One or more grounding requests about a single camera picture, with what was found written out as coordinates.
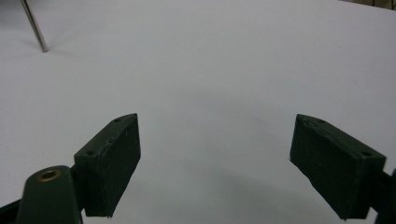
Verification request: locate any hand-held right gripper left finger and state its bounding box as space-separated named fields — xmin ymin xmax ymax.
xmin=73 ymin=113 xmax=142 ymax=218

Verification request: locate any thin metal rod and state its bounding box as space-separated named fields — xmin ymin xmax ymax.
xmin=20 ymin=0 xmax=50 ymax=53

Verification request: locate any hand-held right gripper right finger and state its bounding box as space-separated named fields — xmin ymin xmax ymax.
xmin=289 ymin=113 xmax=388 ymax=220

